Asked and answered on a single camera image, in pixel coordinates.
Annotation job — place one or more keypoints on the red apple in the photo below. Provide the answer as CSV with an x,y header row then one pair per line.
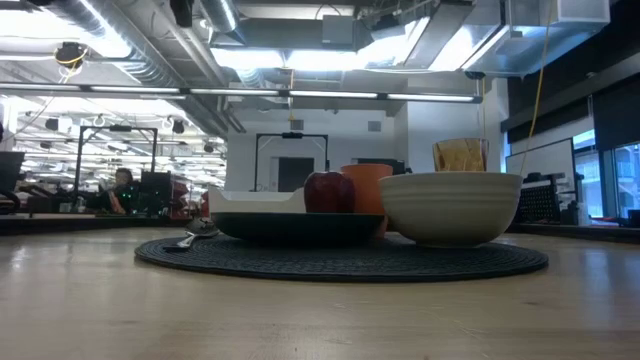
x,y
330,192

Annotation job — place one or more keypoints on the orange cup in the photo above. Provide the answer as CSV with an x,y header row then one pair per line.
x,y
369,187

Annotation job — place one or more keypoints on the black shallow plate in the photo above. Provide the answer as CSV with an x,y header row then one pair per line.
x,y
295,226

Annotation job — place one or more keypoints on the round dark woven placemat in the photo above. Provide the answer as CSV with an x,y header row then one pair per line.
x,y
340,262

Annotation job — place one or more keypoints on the metal spoon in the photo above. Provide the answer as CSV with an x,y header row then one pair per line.
x,y
200,228

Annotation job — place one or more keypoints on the white ribbed ceramic bowl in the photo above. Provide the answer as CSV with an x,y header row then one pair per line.
x,y
450,210

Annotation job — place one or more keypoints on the amber patterned drinking glass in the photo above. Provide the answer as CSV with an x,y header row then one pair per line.
x,y
460,156

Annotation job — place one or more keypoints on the white plastic tray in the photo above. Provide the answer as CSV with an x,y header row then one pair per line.
x,y
255,201

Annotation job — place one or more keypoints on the long linear ceiling light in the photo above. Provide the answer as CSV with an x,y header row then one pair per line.
x,y
250,92

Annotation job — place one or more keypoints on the grey ceiling ventilation box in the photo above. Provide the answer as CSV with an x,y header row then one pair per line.
x,y
337,27

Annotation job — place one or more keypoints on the person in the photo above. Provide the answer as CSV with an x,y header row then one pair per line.
x,y
120,192

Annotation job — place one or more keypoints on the black perforated crate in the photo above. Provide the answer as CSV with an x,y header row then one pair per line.
x,y
545,200

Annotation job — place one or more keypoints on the dark computer monitor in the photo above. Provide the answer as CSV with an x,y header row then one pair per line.
x,y
10,170

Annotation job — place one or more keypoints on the black metal rig frame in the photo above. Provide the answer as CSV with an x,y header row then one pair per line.
x,y
116,129
291,136

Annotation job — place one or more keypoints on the dark ceiling dome camera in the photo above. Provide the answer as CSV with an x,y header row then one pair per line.
x,y
475,75

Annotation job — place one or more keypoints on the round silver air duct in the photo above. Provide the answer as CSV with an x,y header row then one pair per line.
x,y
150,60

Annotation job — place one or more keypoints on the white wall board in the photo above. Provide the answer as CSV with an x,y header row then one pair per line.
x,y
542,160

